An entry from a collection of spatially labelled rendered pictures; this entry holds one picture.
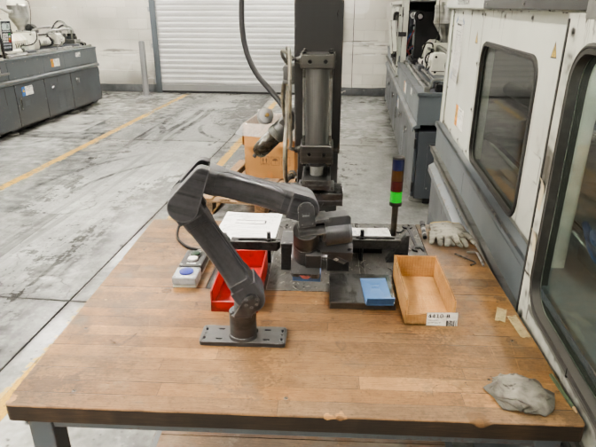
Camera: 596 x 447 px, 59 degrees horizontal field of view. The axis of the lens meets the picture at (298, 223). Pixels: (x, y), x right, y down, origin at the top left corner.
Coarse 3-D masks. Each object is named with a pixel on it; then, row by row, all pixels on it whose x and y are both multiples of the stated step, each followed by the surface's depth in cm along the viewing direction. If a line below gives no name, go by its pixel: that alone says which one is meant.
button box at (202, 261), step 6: (180, 240) 174; (186, 246) 171; (186, 252) 161; (204, 252) 161; (186, 258) 157; (198, 258) 157; (204, 258) 157; (180, 264) 154; (186, 264) 154; (192, 264) 154; (198, 264) 154; (204, 264) 156; (204, 270) 157
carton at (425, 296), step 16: (400, 256) 150; (416, 256) 150; (432, 256) 150; (400, 272) 140; (416, 272) 152; (432, 272) 151; (400, 288) 137; (416, 288) 146; (432, 288) 146; (448, 288) 134; (400, 304) 137; (416, 304) 138; (432, 304) 138; (448, 304) 133; (416, 320) 129; (432, 320) 129; (448, 320) 129
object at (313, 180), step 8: (304, 168) 156; (312, 168) 148; (320, 168) 148; (328, 168) 156; (304, 176) 148; (312, 176) 148; (320, 176) 148; (328, 176) 148; (304, 184) 145; (312, 184) 145; (320, 184) 145; (328, 184) 145; (336, 184) 154; (320, 192) 148; (328, 192) 148; (336, 192) 148; (320, 200) 148; (328, 200) 148; (336, 200) 148
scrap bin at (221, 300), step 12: (240, 252) 156; (252, 252) 156; (264, 252) 156; (252, 264) 157; (264, 264) 149; (216, 276) 141; (264, 276) 149; (216, 288) 140; (228, 288) 146; (216, 300) 140; (228, 300) 140
